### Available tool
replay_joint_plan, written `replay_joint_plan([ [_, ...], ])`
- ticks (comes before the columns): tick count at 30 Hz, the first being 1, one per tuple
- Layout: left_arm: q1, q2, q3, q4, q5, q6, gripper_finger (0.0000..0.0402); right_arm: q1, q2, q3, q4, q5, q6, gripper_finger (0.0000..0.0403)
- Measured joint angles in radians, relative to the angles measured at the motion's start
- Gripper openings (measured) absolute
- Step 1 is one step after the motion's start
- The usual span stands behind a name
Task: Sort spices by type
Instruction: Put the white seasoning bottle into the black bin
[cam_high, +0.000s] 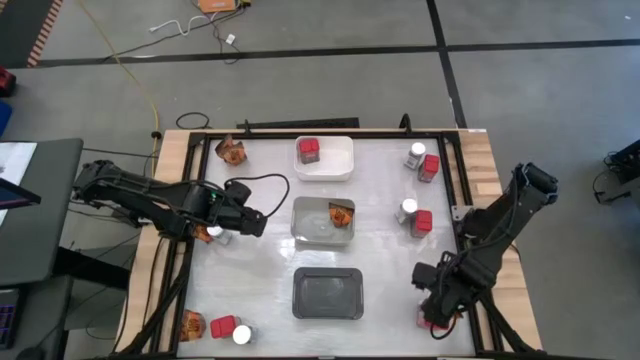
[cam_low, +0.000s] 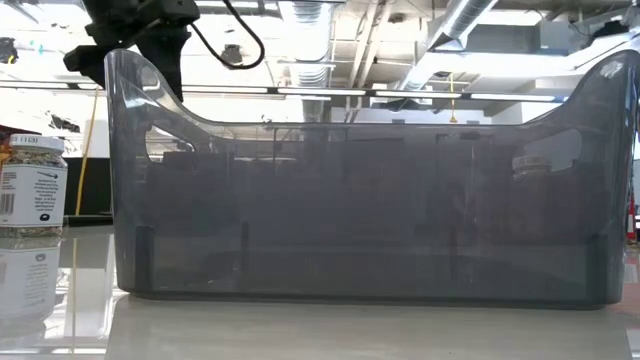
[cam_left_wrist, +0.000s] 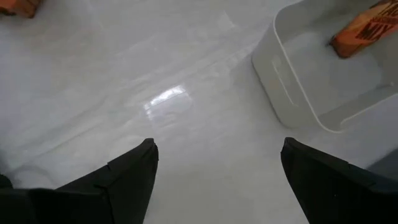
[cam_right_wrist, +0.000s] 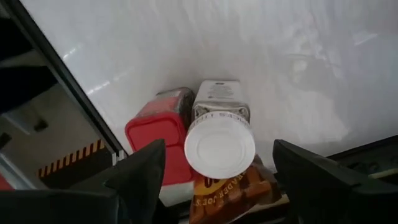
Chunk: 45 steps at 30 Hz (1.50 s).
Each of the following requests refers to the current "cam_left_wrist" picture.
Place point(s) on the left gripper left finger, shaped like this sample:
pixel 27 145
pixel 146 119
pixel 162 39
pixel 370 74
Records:
pixel 118 193

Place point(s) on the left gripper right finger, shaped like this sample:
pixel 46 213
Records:
pixel 335 193

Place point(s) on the orange taco seasoning packet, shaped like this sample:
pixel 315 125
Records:
pixel 18 7
pixel 357 34

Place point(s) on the clear plastic bin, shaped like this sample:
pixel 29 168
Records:
pixel 311 93

